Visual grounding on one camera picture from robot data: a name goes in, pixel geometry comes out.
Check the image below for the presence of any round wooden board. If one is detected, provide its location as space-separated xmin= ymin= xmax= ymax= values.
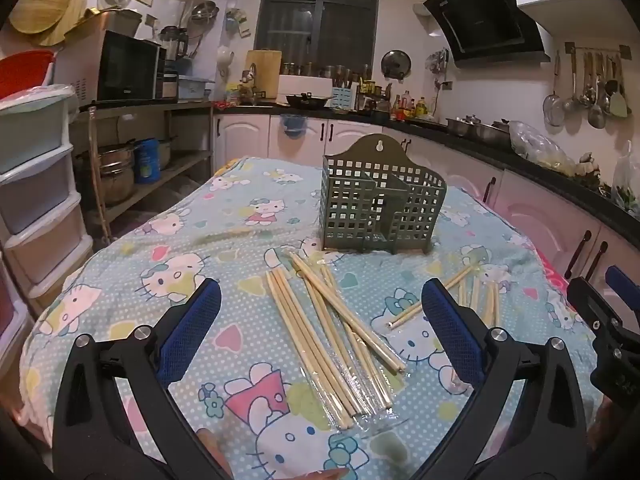
xmin=37 ymin=0 xmax=90 ymax=47

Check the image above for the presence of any hanging sponge rack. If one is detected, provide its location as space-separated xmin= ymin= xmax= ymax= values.
xmin=225 ymin=7 xmax=251 ymax=38

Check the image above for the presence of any grey pot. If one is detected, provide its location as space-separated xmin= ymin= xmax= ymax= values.
xmin=102 ymin=9 xmax=144 ymax=37

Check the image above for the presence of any red plastic basin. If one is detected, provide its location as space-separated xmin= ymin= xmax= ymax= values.
xmin=0 ymin=50 xmax=55 ymax=101

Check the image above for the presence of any hanging black pot lid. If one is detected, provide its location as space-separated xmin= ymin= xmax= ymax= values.
xmin=381 ymin=50 xmax=412 ymax=82

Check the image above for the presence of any row of pale kitchen cabinets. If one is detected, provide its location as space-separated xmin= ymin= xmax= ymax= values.
xmin=212 ymin=112 xmax=640 ymax=306

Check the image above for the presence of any row of spice jars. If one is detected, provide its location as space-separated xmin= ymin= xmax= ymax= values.
xmin=281 ymin=62 xmax=373 ymax=80

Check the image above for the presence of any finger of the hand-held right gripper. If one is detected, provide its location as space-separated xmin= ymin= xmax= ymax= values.
xmin=605 ymin=266 xmax=640 ymax=311
xmin=567 ymin=276 xmax=640 ymax=406

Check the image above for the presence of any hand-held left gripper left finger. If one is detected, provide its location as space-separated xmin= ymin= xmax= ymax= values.
xmin=52 ymin=277 xmax=236 ymax=480

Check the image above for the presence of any black microwave oven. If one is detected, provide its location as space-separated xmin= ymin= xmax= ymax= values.
xmin=52 ymin=30 xmax=167 ymax=106

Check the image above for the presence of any dark framed window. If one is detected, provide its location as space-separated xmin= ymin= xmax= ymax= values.
xmin=254 ymin=0 xmax=382 ymax=81

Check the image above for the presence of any cluster of condiment bottles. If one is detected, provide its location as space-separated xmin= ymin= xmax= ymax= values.
xmin=389 ymin=89 xmax=432 ymax=122

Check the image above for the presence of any black blender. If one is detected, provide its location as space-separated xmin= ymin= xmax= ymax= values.
xmin=160 ymin=25 xmax=190 ymax=63

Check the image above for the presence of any plastic drawer unit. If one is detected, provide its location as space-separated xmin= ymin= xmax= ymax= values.
xmin=0 ymin=85 xmax=94 ymax=376

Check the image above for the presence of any person's left hand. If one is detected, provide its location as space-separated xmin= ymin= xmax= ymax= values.
xmin=197 ymin=430 xmax=351 ymax=480

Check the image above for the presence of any hanging blue bag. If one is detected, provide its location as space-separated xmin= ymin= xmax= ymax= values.
xmin=280 ymin=112 xmax=307 ymax=139

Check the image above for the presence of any large metal pot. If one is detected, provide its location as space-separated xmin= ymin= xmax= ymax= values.
xmin=97 ymin=144 xmax=137 ymax=206

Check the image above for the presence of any blue canister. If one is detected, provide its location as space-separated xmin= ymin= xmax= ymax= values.
xmin=134 ymin=138 xmax=162 ymax=184

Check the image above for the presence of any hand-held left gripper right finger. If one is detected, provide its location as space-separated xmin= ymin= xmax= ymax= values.
xmin=417 ymin=277 xmax=591 ymax=480

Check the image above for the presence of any hanging steel pan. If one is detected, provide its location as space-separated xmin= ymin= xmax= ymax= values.
xmin=190 ymin=1 xmax=221 ymax=26

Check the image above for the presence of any bunch of hanging kitchen tools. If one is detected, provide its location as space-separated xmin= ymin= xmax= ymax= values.
xmin=425 ymin=47 xmax=451 ymax=78

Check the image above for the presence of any pile of wooden chopsticks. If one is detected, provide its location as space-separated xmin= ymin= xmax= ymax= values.
xmin=386 ymin=264 xmax=502 ymax=332
xmin=265 ymin=250 xmax=408 ymax=433

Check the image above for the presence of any white plastic bag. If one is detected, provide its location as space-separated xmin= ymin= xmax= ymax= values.
xmin=611 ymin=140 xmax=640 ymax=211

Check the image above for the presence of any black range hood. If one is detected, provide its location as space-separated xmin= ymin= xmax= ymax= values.
xmin=423 ymin=0 xmax=546 ymax=64

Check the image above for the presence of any clear plastic bag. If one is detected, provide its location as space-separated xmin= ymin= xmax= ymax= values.
xmin=509 ymin=121 xmax=571 ymax=177

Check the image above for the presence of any steel basin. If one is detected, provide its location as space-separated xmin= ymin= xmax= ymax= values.
xmin=474 ymin=121 xmax=512 ymax=147
xmin=446 ymin=116 xmax=482 ymax=139

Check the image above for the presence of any white jug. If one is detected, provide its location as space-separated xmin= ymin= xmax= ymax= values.
xmin=216 ymin=45 xmax=236 ymax=78

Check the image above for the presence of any row of hanging kitchen utensils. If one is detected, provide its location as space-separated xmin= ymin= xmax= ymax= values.
xmin=542 ymin=42 xmax=633 ymax=129

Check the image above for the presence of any wooden cutting board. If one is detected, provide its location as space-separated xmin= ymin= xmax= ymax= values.
xmin=245 ymin=50 xmax=282 ymax=102

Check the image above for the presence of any cartoon cat printed blue blanket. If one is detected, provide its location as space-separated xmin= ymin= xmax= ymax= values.
xmin=22 ymin=156 xmax=601 ymax=480

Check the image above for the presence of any light blue knife holder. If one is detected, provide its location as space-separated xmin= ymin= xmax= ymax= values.
xmin=331 ymin=85 xmax=358 ymax=111

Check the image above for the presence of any person's right hand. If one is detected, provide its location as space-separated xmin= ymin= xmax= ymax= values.
xmin=590 ymin=395 xmax=618 ymax=466

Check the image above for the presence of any wooden shelf rack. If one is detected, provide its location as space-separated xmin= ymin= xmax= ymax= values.
xmin=70 ymin=99 xmax=216 ymax=243

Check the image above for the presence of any green plastic utensil holder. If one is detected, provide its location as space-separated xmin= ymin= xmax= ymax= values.
xmin=320 ymin=134 xmax=447 ymax=256

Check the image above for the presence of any black kitchen countertop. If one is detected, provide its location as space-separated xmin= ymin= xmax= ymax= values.
xmin=212 ymin=102 xmax=640 ymax=233

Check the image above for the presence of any black wok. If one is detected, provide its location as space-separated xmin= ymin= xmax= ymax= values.
xmin=285 ymin=91 xmax=336 ymax=110

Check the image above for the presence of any pink blanket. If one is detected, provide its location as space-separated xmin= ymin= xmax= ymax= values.
xmin=537 ymin=252 xmax=573 ymax=301

